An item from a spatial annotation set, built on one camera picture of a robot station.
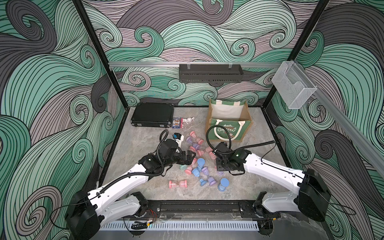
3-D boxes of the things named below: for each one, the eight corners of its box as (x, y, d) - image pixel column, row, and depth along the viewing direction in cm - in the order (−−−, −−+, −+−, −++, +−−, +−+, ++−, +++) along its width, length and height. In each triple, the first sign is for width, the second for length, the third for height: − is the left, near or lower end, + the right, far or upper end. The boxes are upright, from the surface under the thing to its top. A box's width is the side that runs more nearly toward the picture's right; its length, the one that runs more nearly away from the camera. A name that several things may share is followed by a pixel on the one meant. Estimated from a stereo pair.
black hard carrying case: (133, 128, 109) (130, 123, 104) (139, 107, 124) (137, 101, 118) (172, 128, 109) (171, 123, 104) (174, 107, 124) (173, 101, 118)
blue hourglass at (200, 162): (197, 169, 87) (197, 163, 81) (197, 163, 90) (197, 157, 84) (204, 169, 87) (205, 164, 81) (203, 163, 90) (205, 157, 84)
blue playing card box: (172, 128, 109) (171, 126, 107) (173, 119, 115) (172, 117, 113) (180, 128, 109) (180, 126, 107) (180, 119, 115) (180, 117, 113)
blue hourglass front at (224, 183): (218, 191, 81) (221, 185, 73) (217, 184, 83) (220, 178, 75) (225, 191, 81) (229, 185, 73) (224, 184, 83) (228, 178, 75)
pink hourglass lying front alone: (169, 188, 82) (168, 186, 79) (169, 181, 84) (168, 179, 81) (187, 188, 82) (187, 186, 79) (187, 181, 84) (187, 179, 81)
